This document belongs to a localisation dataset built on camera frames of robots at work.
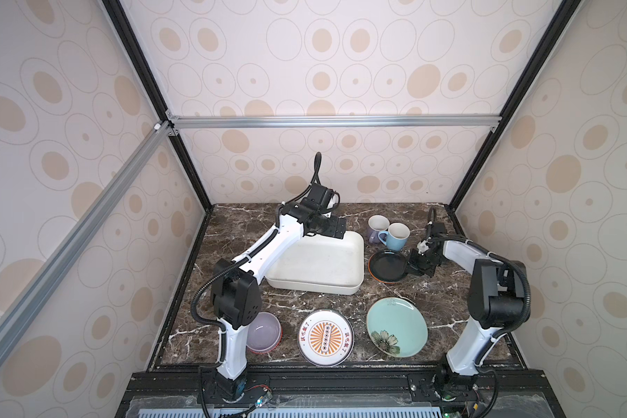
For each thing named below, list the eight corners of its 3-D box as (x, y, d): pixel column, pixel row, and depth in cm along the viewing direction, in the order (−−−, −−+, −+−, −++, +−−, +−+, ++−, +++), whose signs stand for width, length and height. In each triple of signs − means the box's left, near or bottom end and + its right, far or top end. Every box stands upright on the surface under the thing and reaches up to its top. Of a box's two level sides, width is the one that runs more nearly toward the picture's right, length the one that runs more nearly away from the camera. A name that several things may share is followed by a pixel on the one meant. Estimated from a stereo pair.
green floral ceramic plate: (370, 356, 81) (371, 354, 79) (363, 300, 93) (364, 297, 91) (432, 356, 81) (435, 354, 79) (418, 300, 93) (420, 297, 91)
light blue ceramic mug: (390, 258, 104) (396, 243, 96) (377, 245, 108) (381, 229, 101) (407, 247, 108) (414, 232, 100) (394, 235, 112) (399, 219, 104)
